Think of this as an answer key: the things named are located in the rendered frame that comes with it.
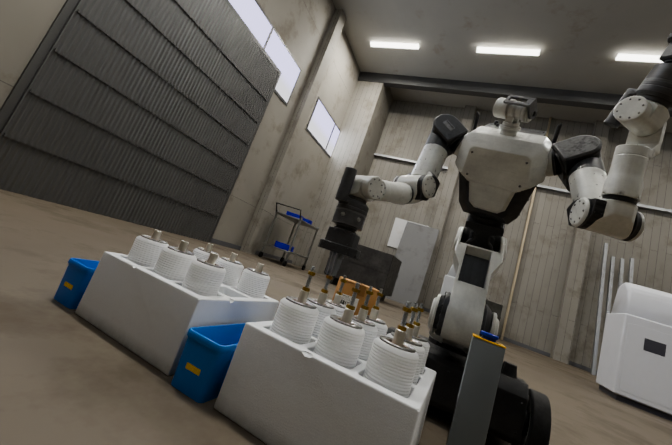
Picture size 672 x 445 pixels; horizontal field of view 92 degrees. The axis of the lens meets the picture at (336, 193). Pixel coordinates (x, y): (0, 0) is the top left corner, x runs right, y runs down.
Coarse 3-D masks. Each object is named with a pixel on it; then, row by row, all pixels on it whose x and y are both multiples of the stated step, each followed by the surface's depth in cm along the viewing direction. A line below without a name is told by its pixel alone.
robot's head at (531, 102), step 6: (510, 96) 105; (516, 96) 103; (522, 96) 102; (504, 102) 105; (510, 102) 103; (516, 102) 102; (522, 102) 100; (528, 102) 99; (534, 102) 99; (528, 108) 99; (534, 108) 100; (522, 114) 101; (528, 114) 101; (534, 114) 102; (522, 120) 102; (528, 120) 103
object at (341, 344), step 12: (324, 324) 70; (336, 324) 68; (324, 336) 69; (336, 336) 67; (348, 336) 67; (360, 336) 69; (324, 348) 67; (336, 348) 67; (348, 348) 67; (360, 348) 70; (336, 360) 66; (348, 360) 67
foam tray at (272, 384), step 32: (256, 352) 69; (288, 352) 67; (224, 384) 69; (256, 384) 67; (288, 384) 65; (320, 384) 62; (352, 384) 61; (256, 416) 65; (288, 416) 63; (320, 416) 61; (352, 416) 59; (384, 416) 57; (416, 416) 56
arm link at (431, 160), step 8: (432, 144) 117; (424, 152) 117; (432, 152) 115; (440, 152) 115; (424, 160) 114; (432, 160) 113; (440, 160) 115; (416, 168) 114; (424, 168) 112; (432, 168) 112; (440, 168) 115; (424, 176) 105; (432, 176) 108; (424, 184) 104; (432, 184) 107; (424, 192) 105; (432, 192) 107
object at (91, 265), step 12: (72, 264) 97; (84, 264) 102; (96, 264) 106; (72, 276) 96; (84, 276) 94; (60, 288) 96; (72, 288) 94; (84, 288) 94; (60, 300) 95; (72, 300) 93
